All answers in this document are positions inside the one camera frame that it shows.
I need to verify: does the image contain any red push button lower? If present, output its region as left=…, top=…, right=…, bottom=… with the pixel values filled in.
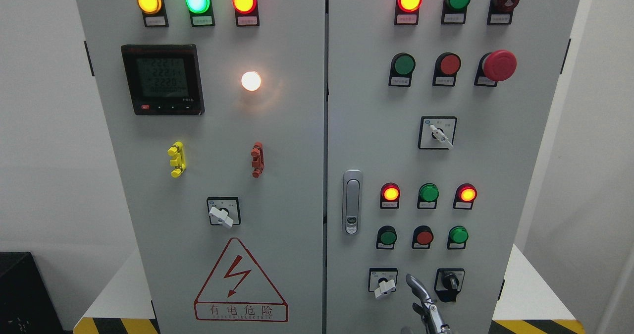
left=411, top=225, right=434, bottom=250

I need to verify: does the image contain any white platform hazard striped edge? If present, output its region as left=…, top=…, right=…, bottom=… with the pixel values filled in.
left=73, top=246, right=585, bottom=334

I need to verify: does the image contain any red emergency stop button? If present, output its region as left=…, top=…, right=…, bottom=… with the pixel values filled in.
left=474, top=50, right=517, bottom=87

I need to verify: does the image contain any black box lower left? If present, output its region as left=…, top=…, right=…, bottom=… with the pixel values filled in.
left=0, top=252, right=64, bottom=334

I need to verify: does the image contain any green push button lower right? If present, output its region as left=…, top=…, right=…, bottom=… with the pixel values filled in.
left=446, top=225, right=469, bottom=250

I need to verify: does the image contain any white selector switch upper right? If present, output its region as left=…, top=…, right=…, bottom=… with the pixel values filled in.
left=418, top=116, right=458, bottom=150

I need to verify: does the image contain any white selector switch left door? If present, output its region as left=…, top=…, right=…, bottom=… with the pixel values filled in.
left=207, top=197, right=241, bottom=228

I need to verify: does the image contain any silver door handle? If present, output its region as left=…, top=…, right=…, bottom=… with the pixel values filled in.
left=342, top=169, right=363, bottom=235

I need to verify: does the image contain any red lit indicator middle right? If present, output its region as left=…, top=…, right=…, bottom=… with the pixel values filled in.
left=453, top=183, right=477, bottom=210

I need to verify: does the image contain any black selector switch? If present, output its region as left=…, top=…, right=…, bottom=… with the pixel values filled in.
left=434, top=268, right=466, bottom=303

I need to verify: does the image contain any red lit indicator light left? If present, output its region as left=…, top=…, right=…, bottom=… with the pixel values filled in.
left=232, top=0, right=260, bottom=27

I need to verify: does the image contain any grey right cabinet door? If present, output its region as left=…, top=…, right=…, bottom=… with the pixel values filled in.
left=325, top=0, right=580, bottom=334

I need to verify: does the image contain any black digital power meter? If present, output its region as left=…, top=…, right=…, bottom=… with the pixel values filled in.
left=121, top=44, right=205, bottom=115

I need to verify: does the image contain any white selector switch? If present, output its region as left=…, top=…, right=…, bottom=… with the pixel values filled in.
left=368, top=267, right=398, bottom=299
left=418, top=116, right=458, bottom=150

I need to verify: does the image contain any grey cabinet door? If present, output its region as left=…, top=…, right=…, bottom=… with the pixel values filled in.
left=77, top=0, right=325, bottom=334
left=325, top=0, right=580, bottom=334

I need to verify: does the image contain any green indicator top right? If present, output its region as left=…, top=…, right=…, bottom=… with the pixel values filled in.
left=441, top=0, right=471, bottom=25

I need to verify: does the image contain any white lit indicator light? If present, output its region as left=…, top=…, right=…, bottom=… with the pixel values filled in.
left=241, top=71, right=262, bottom=92

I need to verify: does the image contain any red electric hazard warning sign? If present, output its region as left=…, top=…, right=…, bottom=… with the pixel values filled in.
left=193, top=237, right=288, bottom=323

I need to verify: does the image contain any white selector switch lower right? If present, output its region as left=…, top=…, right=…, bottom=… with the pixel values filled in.
left=368, top=267, right=398, bottom=299

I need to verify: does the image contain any red lit indicator top right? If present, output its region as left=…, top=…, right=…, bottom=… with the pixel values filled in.
left=394, top=0, right=423, bottom=25

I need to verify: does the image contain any dark red buzzer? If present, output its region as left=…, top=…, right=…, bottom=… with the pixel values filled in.
left=487, top=0, right=520, bottom=25

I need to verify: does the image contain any red push button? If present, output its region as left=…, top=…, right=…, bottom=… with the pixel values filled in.
left=432, top=52, right=462, bottom=87
left=411, top=225, right=434, bottom=250

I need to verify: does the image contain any red lit indicator middle left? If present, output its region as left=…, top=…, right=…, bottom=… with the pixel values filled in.
left=379, top=182, right=400, bottom=209

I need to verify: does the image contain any green indicator middle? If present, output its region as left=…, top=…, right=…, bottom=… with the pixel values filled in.
left=417, top=183, right=439, bottom=210

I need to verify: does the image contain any green push button upper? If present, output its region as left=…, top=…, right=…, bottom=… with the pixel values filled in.
left=388, top=53, right=415, bottom=87

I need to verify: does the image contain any yellow indicator light top left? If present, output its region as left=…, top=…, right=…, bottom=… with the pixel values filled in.
left=137, top=0, right=168, bottom=27

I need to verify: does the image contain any grey left cabinet door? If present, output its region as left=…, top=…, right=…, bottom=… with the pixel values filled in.
left=77, top=0, right=325, bottom=334

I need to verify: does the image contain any red push button upper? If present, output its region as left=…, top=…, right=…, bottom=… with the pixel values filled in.
left=432, top=52, right=462, bottom=87

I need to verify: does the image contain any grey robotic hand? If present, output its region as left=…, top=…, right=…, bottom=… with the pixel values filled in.
left=405, top=274, right=453, bottom=334

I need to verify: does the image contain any green lit indicator light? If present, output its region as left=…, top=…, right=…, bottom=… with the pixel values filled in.
left=185, top=0, right=215, bottom=27

